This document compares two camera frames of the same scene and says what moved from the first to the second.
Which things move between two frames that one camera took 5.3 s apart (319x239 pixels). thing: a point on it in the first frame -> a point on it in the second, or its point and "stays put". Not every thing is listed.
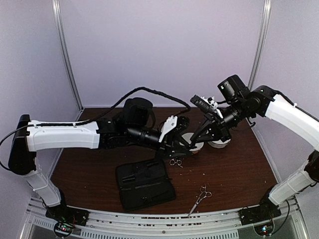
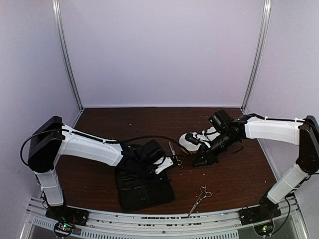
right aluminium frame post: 261,44 stays put
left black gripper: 169,146 -> 158,179
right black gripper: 217,130 -> 204,151
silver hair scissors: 203,194 stays put
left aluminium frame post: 58,16 stays put
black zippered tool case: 144,183 stays put
